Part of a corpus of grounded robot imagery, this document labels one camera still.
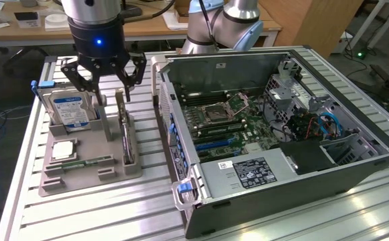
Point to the silver chipset heatsink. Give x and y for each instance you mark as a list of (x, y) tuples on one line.
[(255, 147)]

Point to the black and white box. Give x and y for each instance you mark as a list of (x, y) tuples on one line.
[(29, 20)]

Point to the CPU socket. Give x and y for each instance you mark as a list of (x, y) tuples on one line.
[(218, 113)]

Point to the grey parts rack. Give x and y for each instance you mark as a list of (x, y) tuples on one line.
[(87, 180)]

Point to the blue case latch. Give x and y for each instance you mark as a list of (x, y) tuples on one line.
[(185, 188)]

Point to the wooden desk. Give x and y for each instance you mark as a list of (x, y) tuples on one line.
[(14, 36)]

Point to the black chair base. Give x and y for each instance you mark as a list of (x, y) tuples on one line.
[(23, 56)]

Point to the hard disk with blue rails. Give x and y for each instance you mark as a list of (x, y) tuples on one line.
[(70, 110)]

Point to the grey power supply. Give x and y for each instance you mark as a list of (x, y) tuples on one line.
[(255, 170)]

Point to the wooden cabinet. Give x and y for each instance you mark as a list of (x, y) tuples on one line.
[(315, 25)]

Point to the metal disk bay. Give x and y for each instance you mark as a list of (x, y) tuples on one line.
[(285, 95)]

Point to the stack of papers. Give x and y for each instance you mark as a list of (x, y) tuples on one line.
[(176, 22)]

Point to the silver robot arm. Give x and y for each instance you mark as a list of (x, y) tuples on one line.
[(239, 15)]

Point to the green RAM stick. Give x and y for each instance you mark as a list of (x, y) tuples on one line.
[(77, 163)]

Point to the green motherboard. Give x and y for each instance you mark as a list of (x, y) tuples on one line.
[(248, 133)]

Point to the silver CPU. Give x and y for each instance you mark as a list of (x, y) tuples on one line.
[(63, 149)]

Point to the metal socket cover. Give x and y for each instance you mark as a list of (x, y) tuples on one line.
[(240, 99)]

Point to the open black PC case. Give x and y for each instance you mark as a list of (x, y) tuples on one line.
[(281, 200)]

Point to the white desk frame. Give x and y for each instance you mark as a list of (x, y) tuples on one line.
[(380, 22)]

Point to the black RAM stick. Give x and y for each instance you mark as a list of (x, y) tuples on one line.
[(221, 128)]

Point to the white flat box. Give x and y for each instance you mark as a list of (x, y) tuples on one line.
[(58, 22)]

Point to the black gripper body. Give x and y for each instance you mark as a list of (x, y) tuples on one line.
[(97, 37)]

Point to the blue expansion slot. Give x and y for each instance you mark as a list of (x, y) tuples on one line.
[(213, 145)]

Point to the green graphics card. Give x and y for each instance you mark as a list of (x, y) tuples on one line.
[(126, 130)]

